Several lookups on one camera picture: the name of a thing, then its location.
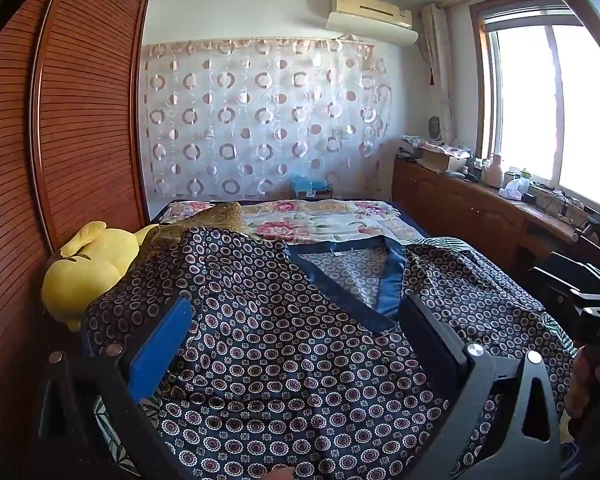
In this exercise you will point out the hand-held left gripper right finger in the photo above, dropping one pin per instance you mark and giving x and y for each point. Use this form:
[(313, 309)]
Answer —
[(430, 342)]

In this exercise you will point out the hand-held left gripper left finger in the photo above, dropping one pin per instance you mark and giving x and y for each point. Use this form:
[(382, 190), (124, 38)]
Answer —
[(157, 345)]

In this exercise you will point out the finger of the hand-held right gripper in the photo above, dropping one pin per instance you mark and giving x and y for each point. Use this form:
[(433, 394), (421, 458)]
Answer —
[(555, 282), (580, 267)]

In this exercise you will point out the navy patterned garment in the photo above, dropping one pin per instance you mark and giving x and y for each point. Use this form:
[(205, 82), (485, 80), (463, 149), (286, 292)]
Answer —
[(280, 335)]

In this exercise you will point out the person's right hand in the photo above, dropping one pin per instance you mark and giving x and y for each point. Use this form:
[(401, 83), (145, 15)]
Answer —
[(580, 385)]

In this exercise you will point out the black clamp stand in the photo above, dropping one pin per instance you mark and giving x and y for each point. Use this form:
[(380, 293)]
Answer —
[(591, 225)]

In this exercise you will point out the yellow plush toy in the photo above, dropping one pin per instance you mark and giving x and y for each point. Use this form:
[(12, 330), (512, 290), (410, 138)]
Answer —
[(95, 270)]

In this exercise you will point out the clear plastic bag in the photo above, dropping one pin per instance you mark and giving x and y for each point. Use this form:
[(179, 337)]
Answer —
[(511, 190)]

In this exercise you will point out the wooden cabinet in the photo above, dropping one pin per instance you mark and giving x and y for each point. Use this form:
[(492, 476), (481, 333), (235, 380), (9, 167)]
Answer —
[(460, 210)]

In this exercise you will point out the white bottle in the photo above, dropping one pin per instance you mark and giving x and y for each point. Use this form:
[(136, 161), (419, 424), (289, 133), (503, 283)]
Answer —
[(492, 172)]

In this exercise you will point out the window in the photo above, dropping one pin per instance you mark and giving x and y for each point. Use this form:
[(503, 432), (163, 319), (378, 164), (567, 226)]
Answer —
[(530, 110)]

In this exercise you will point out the cardboard box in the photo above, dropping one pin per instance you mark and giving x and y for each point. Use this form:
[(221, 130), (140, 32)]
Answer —
[(437, 161)]

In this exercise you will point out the box with blue bag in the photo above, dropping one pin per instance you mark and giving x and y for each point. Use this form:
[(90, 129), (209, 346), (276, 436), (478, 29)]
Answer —
[(310, 187)]

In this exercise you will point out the wooden louvred wardrobe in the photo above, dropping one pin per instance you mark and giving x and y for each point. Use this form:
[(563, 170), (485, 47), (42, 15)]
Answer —
[(80, 110)]

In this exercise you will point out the sheer curtain with circles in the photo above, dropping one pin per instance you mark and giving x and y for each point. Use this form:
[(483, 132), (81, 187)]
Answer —
[(260, 110)]

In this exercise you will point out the white window curtain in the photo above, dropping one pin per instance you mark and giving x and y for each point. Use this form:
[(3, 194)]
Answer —
[(437, 50)]

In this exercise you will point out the wall air conditioner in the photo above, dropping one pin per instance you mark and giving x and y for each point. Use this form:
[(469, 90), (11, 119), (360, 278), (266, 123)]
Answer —
[(375, 29), (370, 7)]

